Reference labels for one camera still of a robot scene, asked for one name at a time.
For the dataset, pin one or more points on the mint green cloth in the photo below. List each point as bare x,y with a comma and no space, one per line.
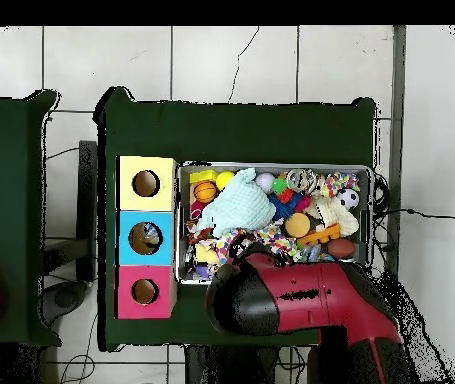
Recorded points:
239,204

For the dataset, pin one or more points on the colourful polka dot cloth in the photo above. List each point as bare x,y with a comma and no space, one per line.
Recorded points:
269,240

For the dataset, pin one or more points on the crushed clear plastic bottle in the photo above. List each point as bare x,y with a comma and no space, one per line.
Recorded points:
152,233

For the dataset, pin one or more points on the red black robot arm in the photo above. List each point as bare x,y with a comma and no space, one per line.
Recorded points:
311,300

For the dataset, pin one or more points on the wooden box with three holes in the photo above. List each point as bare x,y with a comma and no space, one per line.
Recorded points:
163,200

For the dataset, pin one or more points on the silver mesh bin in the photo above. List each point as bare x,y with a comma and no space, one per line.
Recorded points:
275,166

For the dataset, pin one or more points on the orange basketball toy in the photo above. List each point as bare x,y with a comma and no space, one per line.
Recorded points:
205,191

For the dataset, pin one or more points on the peach foam disc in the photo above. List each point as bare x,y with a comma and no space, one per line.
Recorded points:
297,224

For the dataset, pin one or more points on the crushed silver can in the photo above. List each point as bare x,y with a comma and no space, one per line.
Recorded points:
301,180

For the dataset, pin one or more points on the dark green tablecloth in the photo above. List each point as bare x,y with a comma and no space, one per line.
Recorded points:
11,160
251,132

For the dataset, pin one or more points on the orange toy brick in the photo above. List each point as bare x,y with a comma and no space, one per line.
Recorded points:
319,236

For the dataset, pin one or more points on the brown football toy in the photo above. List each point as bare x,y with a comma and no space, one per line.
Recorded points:
341,248

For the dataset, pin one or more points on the small soccer ball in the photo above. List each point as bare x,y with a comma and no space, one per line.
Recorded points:
348,199

